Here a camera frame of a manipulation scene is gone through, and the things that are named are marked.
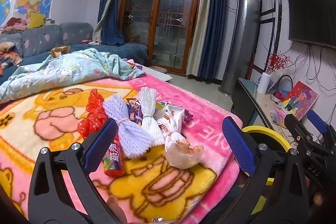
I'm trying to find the white vase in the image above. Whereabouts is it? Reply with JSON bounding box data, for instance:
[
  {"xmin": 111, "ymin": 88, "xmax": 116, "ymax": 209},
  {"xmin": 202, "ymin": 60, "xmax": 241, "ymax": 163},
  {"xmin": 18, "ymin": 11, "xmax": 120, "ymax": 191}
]
[{"xmin": 259, "ymin": 72, "xmax": 271, "ymax": 94}]

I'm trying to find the blue sofa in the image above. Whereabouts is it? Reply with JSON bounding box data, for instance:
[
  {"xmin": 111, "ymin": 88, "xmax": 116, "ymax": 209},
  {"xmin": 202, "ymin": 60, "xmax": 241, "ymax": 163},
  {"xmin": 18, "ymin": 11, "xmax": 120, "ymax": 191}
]
[{"xmin": 0, "ymin": 22, "xmax": 150, "ymax": 77}]

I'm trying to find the grey tower air conditioner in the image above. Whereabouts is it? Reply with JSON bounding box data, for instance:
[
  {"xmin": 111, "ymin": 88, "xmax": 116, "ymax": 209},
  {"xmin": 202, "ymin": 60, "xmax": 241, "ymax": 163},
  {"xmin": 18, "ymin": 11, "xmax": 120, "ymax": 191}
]
[{"xmin": 220, "ymin": 0, "xmax": 261, "ymax": 96}]

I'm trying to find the white foam fruit net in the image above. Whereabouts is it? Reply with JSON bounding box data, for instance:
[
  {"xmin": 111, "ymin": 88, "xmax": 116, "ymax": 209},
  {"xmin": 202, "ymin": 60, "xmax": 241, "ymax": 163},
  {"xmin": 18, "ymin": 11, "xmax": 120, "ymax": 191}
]
[{"xmin": 138, "ymin": 87, "xmax": 169, "ymax": 146}]

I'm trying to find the pink cartoon blanket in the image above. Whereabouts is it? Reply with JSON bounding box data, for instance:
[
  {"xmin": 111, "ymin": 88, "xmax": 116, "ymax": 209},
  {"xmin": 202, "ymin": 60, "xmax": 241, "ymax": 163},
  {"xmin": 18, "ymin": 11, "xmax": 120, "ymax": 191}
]
[{"xmin": 0, "ymin": 70, "xmax": 243, "ymax": 224}]

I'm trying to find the purple snack wrapper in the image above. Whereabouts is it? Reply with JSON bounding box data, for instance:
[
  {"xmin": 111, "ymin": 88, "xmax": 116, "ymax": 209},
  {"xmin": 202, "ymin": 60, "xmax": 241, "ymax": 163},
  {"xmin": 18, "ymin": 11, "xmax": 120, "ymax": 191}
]
[{"xmin": 126, "ymin": 98, "xmax": 144, "ymax": 124}]

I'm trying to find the television cabinet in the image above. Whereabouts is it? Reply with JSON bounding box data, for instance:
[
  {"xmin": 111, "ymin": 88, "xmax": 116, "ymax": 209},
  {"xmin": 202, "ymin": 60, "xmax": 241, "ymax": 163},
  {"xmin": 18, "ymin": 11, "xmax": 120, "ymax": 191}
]
[{"xmin": 231, "ymin": 78, "xmax": 336, "ymax": 143}]

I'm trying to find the yellow waste bin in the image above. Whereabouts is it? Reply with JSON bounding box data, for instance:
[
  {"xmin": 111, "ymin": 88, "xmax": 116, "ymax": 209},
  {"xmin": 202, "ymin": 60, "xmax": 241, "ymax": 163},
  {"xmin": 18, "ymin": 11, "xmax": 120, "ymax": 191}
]
[{"xmin": 241, "ymin": 125, "xmax": 292, "ymax": 217}]

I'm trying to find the pile of clothes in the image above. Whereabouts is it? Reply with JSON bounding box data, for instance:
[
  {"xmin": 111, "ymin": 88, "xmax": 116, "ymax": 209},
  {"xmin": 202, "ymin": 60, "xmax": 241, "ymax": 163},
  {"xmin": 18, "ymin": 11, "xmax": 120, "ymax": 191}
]
[{"xmin": 1, "ymin": 17, "xmax": 28, "ymax": 33}]

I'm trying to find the blue curtain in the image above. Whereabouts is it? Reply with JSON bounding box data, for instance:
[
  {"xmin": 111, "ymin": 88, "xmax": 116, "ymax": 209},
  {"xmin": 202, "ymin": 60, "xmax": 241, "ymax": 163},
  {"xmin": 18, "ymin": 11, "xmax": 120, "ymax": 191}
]
[
  {"xmin": 186, "ymin": 0, "xmax": 238, "ymax": 81},
  {"xmin": 92, "ymin": 0, "xmax": 131, "ymax": 46}
]

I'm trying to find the yellow pillow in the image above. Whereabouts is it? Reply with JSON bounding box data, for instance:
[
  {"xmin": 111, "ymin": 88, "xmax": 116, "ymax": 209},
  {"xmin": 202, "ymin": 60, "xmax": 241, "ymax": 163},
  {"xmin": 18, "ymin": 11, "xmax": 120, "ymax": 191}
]
[{"xmin": 27, "ymin": 13, "xmax": 47, "ymax": 29}]

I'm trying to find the red plastic bag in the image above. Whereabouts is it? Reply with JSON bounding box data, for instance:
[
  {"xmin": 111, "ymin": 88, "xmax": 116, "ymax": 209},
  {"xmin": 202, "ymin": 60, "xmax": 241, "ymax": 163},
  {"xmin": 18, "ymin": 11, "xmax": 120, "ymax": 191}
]
[{"xmin": 77, "ymin": 89, "xmax": 109, "ymax": 139}]

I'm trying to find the world map poster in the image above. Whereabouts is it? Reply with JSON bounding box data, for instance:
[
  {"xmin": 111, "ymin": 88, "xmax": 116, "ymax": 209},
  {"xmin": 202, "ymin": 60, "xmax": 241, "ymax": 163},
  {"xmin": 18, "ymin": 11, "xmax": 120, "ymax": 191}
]
[{"xmin": 0, "ymin": 0, "xmax": 15, "ymax": 28}]

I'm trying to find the person's left hand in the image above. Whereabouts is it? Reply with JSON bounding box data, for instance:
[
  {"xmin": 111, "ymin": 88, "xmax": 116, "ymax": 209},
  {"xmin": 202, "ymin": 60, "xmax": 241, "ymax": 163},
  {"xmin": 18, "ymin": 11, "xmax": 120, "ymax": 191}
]
[{"xmin": 108, "ymin": 194, "xmax": 129, "ymax": 224}]

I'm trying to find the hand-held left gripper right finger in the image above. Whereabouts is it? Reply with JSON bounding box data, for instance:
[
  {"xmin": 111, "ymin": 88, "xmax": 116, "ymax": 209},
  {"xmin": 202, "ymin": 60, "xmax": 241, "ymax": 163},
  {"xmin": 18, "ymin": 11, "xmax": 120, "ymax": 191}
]
[{"xmin": 222, "ymin": 116, "xmax": 315, "ymax": 224}]

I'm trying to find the light blue cartoon blanket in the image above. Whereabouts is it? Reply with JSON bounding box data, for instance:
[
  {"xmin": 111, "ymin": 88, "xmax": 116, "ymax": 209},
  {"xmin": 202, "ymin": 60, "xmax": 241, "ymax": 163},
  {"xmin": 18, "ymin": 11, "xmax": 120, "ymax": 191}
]
[{"xmin": 0, "ymin": 48, "xmax": 147, "ymax": 104}]

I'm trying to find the wooden glass sliding door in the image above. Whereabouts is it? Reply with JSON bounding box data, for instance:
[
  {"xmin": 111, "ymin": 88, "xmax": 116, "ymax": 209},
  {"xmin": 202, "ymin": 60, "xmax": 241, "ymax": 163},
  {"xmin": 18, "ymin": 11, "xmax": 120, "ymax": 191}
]
[{"xmin": 119, "ymin": 0, "xmax": 205, "ymax": 74}]

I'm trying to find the person's right hand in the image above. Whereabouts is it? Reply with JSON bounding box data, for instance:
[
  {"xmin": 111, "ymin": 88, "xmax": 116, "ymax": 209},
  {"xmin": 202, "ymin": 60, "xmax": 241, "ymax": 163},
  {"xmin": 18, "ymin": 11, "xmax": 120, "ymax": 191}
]
[{"xmin": 306, "ymin": 177, "xmax": 324, "ymax": 207}]

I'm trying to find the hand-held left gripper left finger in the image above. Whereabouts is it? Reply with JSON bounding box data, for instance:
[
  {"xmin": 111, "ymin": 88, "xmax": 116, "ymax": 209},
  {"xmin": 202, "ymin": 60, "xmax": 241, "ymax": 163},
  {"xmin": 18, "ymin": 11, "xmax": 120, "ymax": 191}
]
[{"xmin": 28, "ymin": 118, "xmax": 118, "ymax": 224}]

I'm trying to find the translucent plastic bag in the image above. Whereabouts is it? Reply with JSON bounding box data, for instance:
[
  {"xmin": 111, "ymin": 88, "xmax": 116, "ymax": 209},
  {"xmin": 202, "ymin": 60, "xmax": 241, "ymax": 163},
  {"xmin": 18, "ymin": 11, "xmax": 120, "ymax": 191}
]
[{"xmin": 165, "ymin": 132, "xmax": 205, "ymax": 169}]

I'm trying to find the purple foam fruit net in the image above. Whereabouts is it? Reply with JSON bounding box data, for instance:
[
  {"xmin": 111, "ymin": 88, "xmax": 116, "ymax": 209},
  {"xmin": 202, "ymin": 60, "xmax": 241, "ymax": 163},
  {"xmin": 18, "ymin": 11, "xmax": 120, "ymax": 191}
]
[{"xmin": 103, "ymin": 95, "xmax": 155, "ymax": 159}]

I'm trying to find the colourful quilt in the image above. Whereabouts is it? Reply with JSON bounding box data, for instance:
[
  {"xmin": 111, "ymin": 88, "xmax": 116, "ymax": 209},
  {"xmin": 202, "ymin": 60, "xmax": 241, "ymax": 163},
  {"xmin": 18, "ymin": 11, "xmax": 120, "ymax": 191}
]
[{"xmin": 0, "ymin": 42, "xmax": 24, "ymax": 75}]

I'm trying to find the red candy tube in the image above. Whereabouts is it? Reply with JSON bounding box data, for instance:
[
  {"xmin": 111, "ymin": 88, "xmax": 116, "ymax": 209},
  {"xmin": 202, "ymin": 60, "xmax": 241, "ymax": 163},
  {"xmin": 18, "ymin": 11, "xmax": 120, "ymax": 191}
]
[{"xmin": 104, "ymin": 135, "xmax": 125, "ymax": 177}]

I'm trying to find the black television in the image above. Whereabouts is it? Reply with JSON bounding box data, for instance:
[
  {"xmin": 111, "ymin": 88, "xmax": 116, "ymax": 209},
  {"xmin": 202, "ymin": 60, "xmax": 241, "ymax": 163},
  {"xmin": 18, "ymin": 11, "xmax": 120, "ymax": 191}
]
[{"xmin": 284, "ymin": 0, "xmax": 336, "ymax": 51}]

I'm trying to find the colourful book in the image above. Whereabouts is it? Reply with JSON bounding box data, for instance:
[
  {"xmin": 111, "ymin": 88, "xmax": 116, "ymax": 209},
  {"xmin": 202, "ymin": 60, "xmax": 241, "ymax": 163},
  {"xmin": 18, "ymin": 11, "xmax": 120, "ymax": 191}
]
[{"xmin": 270, "ymin": 105, "xmax": 287, "ymax": 127}]

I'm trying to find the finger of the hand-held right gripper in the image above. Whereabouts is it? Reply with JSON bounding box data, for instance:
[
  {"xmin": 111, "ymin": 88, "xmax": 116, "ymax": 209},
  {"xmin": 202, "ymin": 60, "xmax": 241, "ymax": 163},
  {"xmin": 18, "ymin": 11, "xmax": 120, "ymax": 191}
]
[
  {"xmin": 285, "ymin": 114, "xmax": 319, "ymax": 152},
  {"xmin": 307, "ymin": 109, "xmax": 336, "ymax": 147}
]

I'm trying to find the colourful picture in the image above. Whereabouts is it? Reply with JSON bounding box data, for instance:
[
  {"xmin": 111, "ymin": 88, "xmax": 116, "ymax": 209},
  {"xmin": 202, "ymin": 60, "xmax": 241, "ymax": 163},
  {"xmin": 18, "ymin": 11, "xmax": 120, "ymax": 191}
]
[{"xmin": 280, "ymin": 81, "xmax": 319, "ymax": 117}]

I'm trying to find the country map poster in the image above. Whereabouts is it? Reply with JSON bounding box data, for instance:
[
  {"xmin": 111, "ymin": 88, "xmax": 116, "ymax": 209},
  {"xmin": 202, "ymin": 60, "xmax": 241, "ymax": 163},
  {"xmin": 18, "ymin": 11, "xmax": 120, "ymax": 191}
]
[{"xmin": 12, "ymin": 0, "xmax": 54, "ymax": 21}]

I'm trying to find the gold box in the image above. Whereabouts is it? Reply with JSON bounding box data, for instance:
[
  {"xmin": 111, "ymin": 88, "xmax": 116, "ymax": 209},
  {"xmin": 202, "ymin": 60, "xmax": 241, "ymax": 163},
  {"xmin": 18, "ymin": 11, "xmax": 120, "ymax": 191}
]
[{"xmin": 51, "ymin": 46, "xmax": 71, "ymax": 59}]

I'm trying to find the white red-print wrapper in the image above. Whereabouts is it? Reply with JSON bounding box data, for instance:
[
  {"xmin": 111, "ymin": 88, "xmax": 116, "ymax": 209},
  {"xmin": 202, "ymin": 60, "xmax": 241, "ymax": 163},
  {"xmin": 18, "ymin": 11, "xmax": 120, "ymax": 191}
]
[{"xmin": 157, "ymin": 102, "xmax": 185, "ymax": 142}]

